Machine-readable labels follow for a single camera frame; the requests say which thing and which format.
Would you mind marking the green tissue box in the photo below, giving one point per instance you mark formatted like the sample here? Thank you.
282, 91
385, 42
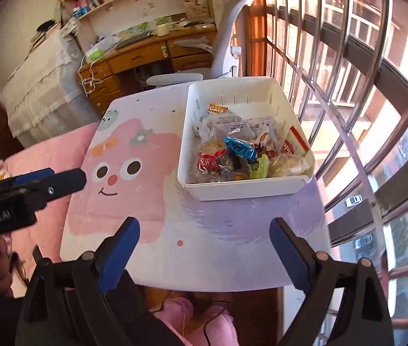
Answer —
94, 56

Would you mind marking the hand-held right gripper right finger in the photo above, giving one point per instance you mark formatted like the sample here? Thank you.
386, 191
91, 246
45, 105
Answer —
290, 256

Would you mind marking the person's pink pants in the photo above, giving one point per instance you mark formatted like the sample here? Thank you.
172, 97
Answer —
222, 331

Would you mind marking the grey parked car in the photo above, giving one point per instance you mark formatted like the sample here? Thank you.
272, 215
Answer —
364, 241

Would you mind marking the dark keyboard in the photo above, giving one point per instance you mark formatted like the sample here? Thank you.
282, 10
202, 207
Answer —
133, 40

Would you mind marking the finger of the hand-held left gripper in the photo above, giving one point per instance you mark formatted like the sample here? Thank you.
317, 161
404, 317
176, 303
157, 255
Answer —
67, 182
34, 178

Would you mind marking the wooden desk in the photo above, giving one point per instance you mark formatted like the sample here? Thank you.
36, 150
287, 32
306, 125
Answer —
135, 57

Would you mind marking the white parked car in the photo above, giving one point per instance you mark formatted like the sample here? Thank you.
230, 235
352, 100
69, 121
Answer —
353, 200

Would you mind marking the doll display box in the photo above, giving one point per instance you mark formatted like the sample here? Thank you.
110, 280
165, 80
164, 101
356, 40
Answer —
198, 9

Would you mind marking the white lace cloth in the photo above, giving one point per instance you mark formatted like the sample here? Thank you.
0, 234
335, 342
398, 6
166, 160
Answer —
41, 90

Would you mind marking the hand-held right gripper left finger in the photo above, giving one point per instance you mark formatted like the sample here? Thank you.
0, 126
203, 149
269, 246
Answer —
121, 256

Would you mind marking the clear bag of dark snacks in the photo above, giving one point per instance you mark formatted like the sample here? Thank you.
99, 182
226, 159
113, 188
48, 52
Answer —
209, 164

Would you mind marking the white plastic bin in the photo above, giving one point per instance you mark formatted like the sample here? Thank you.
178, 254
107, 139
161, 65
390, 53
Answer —
247, 191

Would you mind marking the pink blanket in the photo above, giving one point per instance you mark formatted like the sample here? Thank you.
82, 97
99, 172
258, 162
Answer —
45, 151

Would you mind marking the grey office chair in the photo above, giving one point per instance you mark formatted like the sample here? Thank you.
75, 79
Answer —
225, 36

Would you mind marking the blue snack packet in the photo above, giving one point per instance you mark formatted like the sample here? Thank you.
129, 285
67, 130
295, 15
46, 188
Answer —
241, 147

